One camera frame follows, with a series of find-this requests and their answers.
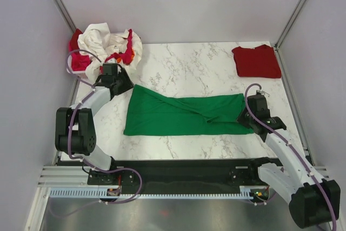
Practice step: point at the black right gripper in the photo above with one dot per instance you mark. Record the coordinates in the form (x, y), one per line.
(241, 119)

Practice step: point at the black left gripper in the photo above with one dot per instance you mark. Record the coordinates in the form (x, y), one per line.
(128, 84)

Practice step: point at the green t shirt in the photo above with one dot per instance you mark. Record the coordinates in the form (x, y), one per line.
(152, 114)

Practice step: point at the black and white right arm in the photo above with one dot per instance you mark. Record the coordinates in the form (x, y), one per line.
(311, 198)

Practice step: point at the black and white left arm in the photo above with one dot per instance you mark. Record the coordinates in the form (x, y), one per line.
(75, 132)

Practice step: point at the crumpled pink shirt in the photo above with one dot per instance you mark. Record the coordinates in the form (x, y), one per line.
(80, 61)

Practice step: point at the crumpled white shirt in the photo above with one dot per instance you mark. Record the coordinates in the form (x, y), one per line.
(129, 50)
(98, 40)

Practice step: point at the white laundry basket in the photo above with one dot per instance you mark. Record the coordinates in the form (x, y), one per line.
(78, 72)

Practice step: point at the crumpled red shirt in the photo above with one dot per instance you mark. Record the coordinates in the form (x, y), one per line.
(73, 43)

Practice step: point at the folded dark red t shirt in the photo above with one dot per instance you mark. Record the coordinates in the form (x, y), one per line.
(256, 62)

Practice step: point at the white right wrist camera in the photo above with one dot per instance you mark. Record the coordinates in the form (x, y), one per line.
(262, 92)

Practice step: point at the white slotted cable duct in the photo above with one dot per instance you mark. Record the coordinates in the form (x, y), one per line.
(109, 194)

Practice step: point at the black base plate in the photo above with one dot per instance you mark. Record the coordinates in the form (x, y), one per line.
(189, 185)

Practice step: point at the aluminium front rail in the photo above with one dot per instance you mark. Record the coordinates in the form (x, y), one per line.
(71, 176)

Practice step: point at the right aluminium frame post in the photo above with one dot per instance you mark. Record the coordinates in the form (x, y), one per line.
(289, 24)

